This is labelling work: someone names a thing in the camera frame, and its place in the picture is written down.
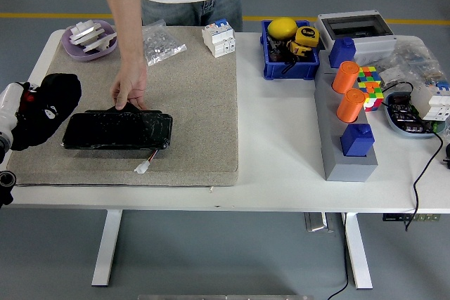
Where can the clear bag of metal nuts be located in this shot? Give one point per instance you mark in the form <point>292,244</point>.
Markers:
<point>161,45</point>

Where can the clear bag of small parts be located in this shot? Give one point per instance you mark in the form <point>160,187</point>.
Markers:
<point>415,61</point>

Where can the black glossy display panel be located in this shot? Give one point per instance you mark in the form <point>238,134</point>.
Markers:
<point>116,131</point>

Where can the dark brown tool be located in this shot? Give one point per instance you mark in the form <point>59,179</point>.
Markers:
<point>277,52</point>

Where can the white circuit breaker, blue switch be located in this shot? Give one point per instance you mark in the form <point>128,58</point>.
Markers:
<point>218,39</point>

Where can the grey distribution box, clear lid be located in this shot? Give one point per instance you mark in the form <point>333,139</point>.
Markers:
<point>374,45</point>

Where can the multicolour puzzle cube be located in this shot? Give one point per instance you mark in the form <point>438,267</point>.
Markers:
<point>369,75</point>
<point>373,96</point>

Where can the person's right forearm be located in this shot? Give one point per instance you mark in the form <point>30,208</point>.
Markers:
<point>124,15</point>

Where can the black electronic modules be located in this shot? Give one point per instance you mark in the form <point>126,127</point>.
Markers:
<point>400,105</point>

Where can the grey-brown mat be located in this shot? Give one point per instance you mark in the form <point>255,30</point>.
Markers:
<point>197,110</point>

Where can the person's right hand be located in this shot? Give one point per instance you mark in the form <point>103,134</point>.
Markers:
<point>131,82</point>

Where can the black desk control panel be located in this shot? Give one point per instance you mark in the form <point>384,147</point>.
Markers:
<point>409,218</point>

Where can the white plastic rail piece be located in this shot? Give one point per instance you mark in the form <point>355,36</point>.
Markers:
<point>100,40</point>
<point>84,32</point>

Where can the black rag with red patch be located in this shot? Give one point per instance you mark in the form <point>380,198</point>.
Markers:
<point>49,114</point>

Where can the long grey slotted base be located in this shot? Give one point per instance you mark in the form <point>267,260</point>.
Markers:
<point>330,124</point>

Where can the orange cylinder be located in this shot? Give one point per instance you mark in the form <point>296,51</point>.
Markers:
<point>350,106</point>
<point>345,77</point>

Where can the blue block with knob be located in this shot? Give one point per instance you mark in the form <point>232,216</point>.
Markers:
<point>341,53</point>
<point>356,141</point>

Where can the purple plastic bowl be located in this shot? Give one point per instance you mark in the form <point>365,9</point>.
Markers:
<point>75,52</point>

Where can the blue plastic bin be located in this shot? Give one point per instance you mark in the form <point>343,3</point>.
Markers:
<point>299,71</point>

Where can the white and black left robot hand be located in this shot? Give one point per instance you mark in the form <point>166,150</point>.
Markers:
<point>8,103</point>

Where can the metal floor box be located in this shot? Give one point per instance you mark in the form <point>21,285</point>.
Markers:
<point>316,222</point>

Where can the yellow and black tape measure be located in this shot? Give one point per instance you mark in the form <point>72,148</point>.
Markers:
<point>299,50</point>

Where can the white circuit breaker bank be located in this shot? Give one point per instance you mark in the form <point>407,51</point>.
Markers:
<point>434,101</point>

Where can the blue-grey bowl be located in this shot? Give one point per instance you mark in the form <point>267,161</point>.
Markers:
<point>393,123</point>

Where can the black plug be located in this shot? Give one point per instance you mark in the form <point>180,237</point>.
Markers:
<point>447,156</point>

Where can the white table leg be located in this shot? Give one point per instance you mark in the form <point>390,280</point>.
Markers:
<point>356,251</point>
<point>107,247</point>

